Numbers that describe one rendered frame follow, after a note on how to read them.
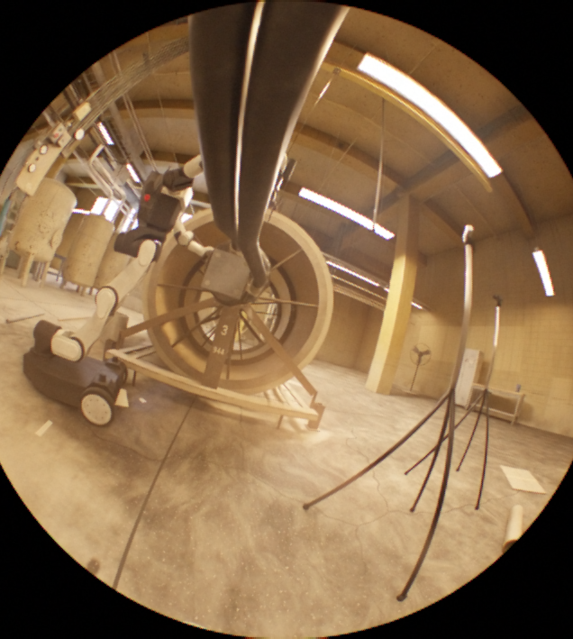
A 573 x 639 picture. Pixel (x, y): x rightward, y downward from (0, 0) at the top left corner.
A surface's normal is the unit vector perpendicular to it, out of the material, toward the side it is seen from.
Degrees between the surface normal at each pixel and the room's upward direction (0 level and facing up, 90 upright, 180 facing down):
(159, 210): 101
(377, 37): 180
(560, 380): 90
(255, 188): 167
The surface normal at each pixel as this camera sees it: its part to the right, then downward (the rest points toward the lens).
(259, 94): -0.49, 0.87
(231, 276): 0.22, -0.02
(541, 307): -0.93, -0.30
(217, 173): -0.08, 1.00
